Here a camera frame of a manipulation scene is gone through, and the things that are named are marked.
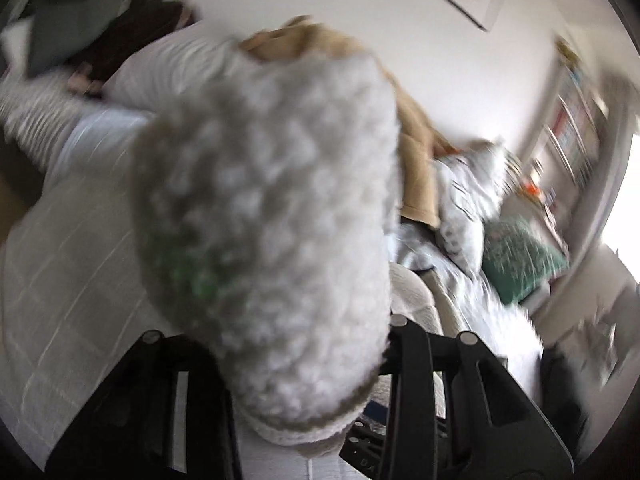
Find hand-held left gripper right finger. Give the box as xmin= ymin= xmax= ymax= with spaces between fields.
xmin=379 ymin=314 xmax=574 ymax=480

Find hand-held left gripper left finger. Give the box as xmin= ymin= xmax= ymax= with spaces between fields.
xmin=45 ymin=330 xmax=244 ymax=480

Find white fleece jacket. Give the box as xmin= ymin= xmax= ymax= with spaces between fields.
xmin=127 ymin=40 xmax=443 ymax=458

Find dark grey clothes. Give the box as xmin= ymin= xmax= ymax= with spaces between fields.
xmin=5 ymin=0 xmax=151 ymax=78

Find white bed sheet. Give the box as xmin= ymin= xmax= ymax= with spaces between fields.
xmin=0 ymin=107 xmax=546 ymax=480

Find green patterned pillow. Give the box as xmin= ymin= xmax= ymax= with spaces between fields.
xmin=481 ymin=216 xmax=570 ymax=306

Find black object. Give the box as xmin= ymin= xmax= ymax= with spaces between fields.
xmin=540 ymin=342 xmax=593 ymax=456

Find grey white patterned pillow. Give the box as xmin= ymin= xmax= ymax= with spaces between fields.
xmin=434 ymin=140 xmax=508 ymax=277

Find tan cloth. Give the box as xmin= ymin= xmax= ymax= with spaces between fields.
xmin=239 ymin=16 xmax=453 ymax=228

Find bright window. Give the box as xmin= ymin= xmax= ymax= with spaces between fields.
xmin=600 ymin=130 xmax=640 ymax=271

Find white bookshelf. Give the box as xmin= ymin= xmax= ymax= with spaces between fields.
xmin=520 ymin=35 xmax=613 ymax=261

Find striped grey cloth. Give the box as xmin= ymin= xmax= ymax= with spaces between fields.
xmin=0 ymin=74 xmax=87 ymax=161

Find dark brown cloth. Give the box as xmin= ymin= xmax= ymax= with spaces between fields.
xmin=65 ymin=0 xmax=198 ymax=96

